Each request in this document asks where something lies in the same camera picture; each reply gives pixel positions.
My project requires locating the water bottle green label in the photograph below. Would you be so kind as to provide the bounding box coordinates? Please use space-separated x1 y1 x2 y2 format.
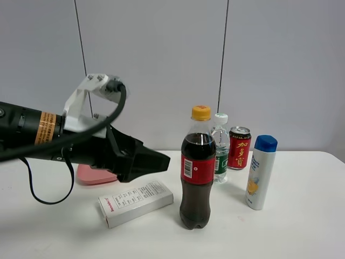
211 113 230 183

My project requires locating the white shampoo bottle blue cap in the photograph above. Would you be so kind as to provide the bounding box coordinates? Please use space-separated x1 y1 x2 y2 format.
245 135 278 210

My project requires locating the black cable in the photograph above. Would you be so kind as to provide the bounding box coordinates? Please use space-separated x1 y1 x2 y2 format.
0 79 128 205

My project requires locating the pink plastic dish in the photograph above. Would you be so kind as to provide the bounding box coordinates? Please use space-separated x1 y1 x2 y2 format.
77 165 117 186

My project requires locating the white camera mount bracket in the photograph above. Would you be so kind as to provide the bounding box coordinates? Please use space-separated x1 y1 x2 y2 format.
63 73 124 133

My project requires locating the red herbal tea can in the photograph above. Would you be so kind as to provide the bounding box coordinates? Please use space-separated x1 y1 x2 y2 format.
227 126 251 170

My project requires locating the white cardboard box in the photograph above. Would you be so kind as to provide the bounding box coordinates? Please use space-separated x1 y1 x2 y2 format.
99 180 174 229

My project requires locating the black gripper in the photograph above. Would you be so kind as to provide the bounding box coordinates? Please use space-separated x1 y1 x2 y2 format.
67 125 170 182

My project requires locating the cola bottle yellow cap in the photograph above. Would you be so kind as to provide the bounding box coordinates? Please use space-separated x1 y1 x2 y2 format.
180 105 216 229

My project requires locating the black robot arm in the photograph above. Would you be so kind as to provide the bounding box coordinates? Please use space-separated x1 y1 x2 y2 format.
1 103 170 182

